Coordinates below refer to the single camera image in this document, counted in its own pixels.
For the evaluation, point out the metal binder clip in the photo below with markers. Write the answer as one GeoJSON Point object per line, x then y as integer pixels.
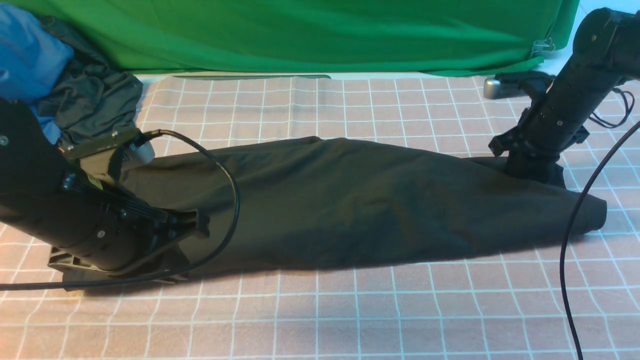
{"type": "Point", "coordinates": [541, 47]}

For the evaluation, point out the blue garment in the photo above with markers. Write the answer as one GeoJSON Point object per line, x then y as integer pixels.
{"type": "Point", "coordinates": [31, 61]}

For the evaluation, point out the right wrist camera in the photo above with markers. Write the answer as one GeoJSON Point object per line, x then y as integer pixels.
{"type": "Point", "coordinates": [516, 84]}

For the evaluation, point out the crumpled dark gray garment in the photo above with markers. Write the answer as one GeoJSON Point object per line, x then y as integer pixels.
{"type": "Point", "coordinates": [91, 98]}

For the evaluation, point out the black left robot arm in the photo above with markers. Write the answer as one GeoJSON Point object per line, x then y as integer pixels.
{"type": "Point", "coordinates": [31, 169]}

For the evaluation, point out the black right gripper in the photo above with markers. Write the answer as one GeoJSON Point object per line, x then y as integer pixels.
{"type": "Point", "coordinates": [543, 132]}

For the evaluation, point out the green backdrop cloth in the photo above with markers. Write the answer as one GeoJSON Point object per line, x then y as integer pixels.
{"type": "Point", "coordinates": [436, 37]}

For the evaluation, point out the pink grid tablecloth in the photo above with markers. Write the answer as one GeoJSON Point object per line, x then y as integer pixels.
{"type": "Point", "coordinates": [504, 307]}

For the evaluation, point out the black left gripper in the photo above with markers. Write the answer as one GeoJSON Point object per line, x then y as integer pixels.
{"type": "Point", "coordinates": [110, 232]}

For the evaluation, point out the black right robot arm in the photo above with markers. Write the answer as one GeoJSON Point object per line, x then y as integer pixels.
{"type": "Point", "coordinates": [605, 55]}

